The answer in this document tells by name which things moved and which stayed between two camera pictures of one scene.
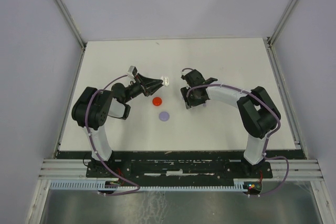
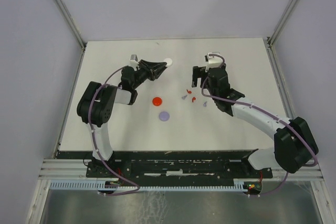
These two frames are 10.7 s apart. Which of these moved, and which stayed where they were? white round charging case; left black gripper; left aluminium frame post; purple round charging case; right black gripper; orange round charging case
Moved: white round charging case; left black gripper; right black gripper
Stayed: orange round charging case; purple round charging case; left aluminium frame post
